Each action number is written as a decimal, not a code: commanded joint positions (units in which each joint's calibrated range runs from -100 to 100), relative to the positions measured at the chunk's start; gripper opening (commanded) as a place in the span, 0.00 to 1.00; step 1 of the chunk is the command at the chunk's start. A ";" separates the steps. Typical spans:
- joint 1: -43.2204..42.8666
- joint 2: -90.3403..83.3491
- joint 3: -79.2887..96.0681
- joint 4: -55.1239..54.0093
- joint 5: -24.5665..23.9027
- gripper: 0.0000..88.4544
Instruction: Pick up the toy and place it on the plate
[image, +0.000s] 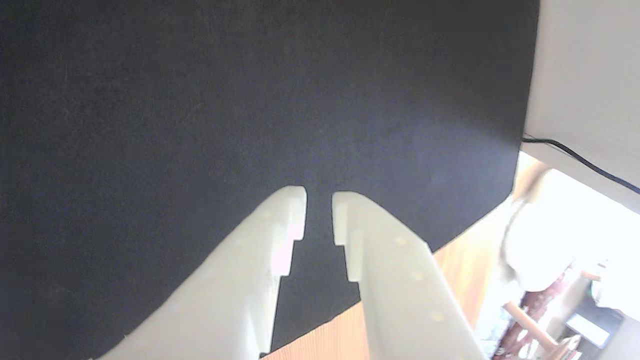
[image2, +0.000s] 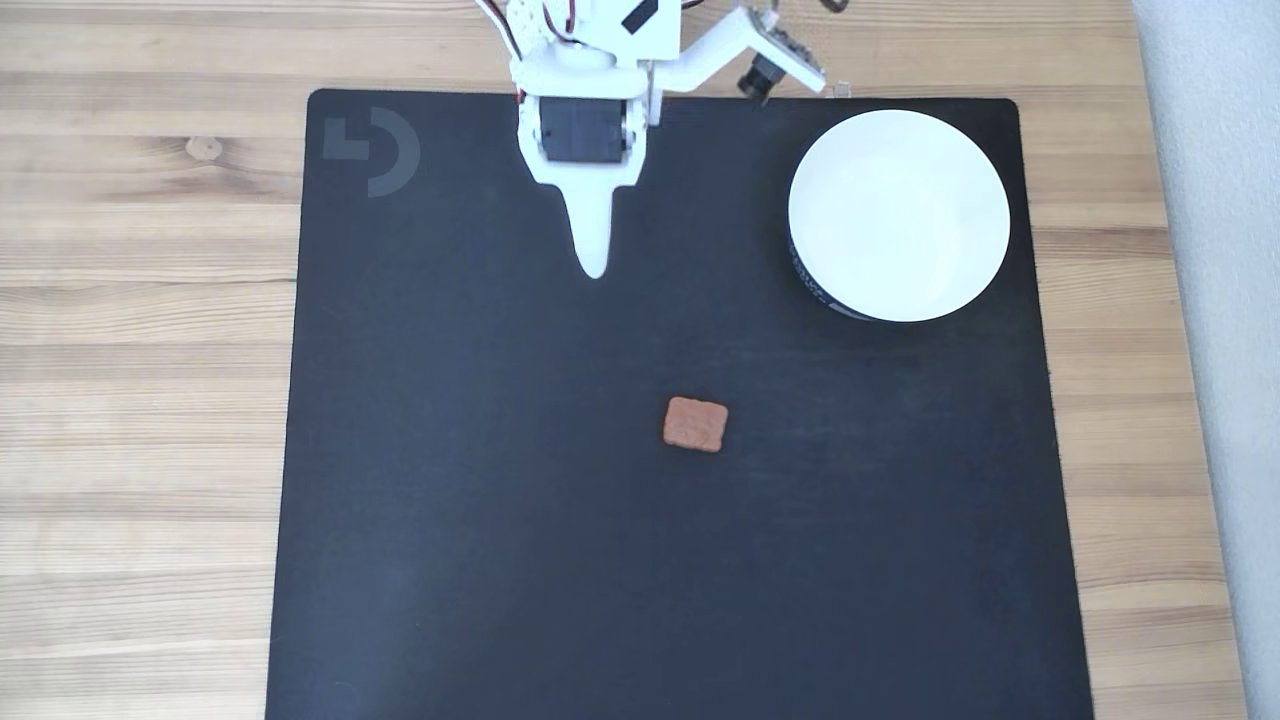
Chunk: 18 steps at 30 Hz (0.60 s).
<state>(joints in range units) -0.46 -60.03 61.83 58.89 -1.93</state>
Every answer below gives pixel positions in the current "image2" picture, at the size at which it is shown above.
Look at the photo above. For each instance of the black desk mat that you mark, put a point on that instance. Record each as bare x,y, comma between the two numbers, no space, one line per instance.
500,500

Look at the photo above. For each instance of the white round plate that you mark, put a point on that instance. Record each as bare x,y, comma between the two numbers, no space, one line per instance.
900,215

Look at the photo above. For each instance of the brown rectangular toy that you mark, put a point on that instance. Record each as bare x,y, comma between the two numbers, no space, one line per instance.
695,425

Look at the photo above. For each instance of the wrist camera on white mount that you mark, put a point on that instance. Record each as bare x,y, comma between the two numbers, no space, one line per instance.
780,45

